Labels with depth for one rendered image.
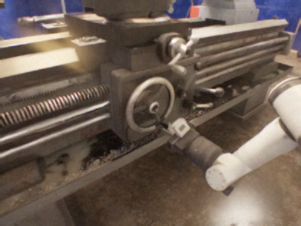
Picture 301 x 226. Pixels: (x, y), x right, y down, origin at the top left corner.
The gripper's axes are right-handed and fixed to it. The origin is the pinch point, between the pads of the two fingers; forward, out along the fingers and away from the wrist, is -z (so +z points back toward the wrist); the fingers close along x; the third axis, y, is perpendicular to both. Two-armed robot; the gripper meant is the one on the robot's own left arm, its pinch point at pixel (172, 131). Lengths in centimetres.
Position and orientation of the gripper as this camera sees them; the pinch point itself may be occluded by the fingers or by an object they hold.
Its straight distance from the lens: 70.8
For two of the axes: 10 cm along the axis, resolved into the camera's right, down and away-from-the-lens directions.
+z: 6.2, 4.4, -6.5
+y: -3.2, -6.2, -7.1
